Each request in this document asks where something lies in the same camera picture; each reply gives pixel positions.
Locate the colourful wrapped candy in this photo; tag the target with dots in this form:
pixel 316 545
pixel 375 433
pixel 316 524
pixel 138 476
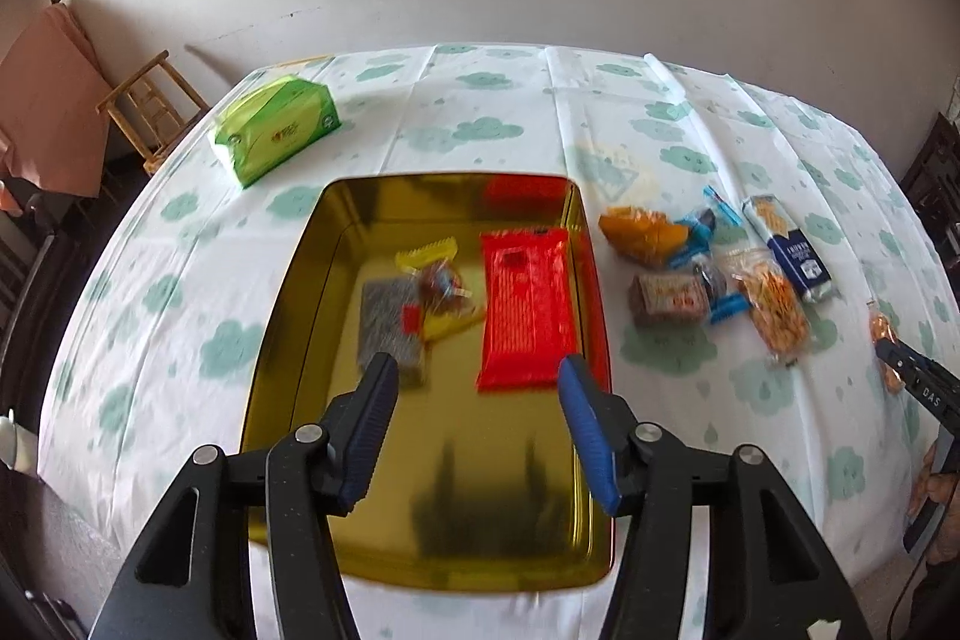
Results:
pixel 442 299

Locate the yellow ridged candy wrapper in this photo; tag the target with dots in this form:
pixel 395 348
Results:
pixel 427 254

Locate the wooden chair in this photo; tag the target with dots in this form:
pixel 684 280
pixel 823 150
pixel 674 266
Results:
pixel 133 81

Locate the dark blue snack packet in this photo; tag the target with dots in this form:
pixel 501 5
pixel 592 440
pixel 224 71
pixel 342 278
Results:
pixel 720 295

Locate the red snack packet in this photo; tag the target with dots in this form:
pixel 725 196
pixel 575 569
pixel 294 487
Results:
pixel 525 310

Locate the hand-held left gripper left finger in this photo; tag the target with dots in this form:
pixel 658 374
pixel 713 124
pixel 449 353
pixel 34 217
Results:
pixel 367 431

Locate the small orange snack packet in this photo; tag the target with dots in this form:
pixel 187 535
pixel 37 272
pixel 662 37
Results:
pixel 883 329

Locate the dark wooden cabinet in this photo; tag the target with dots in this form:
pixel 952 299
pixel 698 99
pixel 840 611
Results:
pixel 937 175

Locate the thin blue snack packet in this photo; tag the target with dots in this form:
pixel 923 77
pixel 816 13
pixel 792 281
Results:
pixel 721 206

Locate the green tissue pack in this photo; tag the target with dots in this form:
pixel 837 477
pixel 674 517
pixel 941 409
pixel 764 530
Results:
pixel 277 123

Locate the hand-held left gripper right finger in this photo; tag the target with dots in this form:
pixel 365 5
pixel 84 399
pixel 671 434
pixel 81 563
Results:
pixel 585 431

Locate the brown snack packet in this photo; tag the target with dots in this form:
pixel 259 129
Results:
pixel 667 299

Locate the white object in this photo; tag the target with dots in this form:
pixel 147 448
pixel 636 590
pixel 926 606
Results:
pixel 13 443

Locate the pink cloth covered table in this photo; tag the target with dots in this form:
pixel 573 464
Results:
pixel 45 100

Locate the blue soda cracker packet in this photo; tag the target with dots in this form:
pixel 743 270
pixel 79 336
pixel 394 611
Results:
pixel 795 257

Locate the person's right hand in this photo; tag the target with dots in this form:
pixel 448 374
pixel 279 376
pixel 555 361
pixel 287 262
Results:
pixel 934 486

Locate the clear cracker stick packet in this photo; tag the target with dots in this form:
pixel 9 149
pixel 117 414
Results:
pixel 776 306

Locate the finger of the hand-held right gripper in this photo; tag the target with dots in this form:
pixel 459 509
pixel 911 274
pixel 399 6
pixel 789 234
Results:
pixel 926 385

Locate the grey snack packet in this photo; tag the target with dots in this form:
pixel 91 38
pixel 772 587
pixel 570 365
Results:
pixel 386 317

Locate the maroon and gold tin box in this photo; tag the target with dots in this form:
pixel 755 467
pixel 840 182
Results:
pixel 465 460

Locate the dark wooden furniture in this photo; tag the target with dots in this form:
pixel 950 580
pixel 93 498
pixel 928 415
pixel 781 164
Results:
pixel 22 280

